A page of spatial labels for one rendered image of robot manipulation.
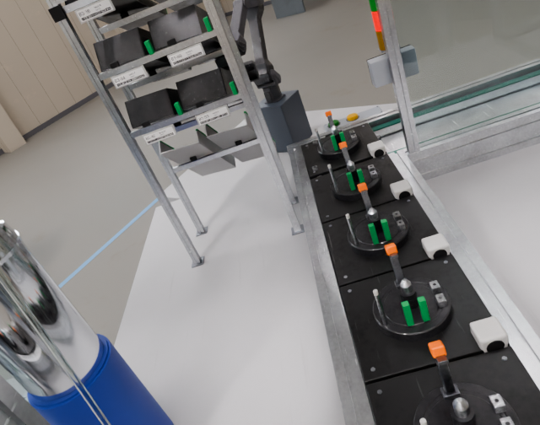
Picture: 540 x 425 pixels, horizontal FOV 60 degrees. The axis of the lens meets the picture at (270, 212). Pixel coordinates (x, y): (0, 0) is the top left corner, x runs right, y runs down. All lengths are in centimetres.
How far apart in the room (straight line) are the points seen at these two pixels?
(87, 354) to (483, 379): 63
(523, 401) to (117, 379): 64
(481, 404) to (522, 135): 92
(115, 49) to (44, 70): 800
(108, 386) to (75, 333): 11
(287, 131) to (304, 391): 110
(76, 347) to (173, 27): 78
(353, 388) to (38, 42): 883
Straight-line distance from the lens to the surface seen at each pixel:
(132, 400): 94
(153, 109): 131
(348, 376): 88
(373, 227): 102
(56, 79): 934
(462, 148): 146
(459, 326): 89
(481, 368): 84
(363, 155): 145
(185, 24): 124
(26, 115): 901
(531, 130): 153
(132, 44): 127
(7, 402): 53
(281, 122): 183
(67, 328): 83
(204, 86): 127
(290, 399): 100
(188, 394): 112
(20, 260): 78
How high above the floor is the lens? 164
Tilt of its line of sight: 30 degrees down
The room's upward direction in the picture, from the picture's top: 23 degrees counter-clockwise
